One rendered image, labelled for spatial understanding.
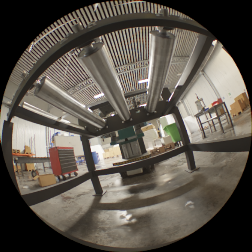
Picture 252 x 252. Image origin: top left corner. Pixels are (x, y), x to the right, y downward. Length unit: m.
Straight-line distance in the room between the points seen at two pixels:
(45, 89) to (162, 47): 0.52
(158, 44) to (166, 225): 0.86
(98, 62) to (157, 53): 0.24
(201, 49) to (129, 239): 0.92
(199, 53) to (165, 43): 0.15
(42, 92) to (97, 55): 0.29
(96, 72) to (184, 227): 0.83
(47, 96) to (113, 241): 0.81
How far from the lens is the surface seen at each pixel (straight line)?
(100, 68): 0.36
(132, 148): 1.83
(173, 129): 3.33
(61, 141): 5.34
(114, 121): 1.06
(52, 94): 0.49
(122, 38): 8.59
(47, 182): 2.45
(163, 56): 0.43
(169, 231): 0.59
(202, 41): 0.44
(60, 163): 2.62
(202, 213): 0.65
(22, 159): 5.23
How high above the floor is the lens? 0.50
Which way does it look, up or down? 15 degrees up
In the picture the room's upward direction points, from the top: 16 degrees counter-clockwise
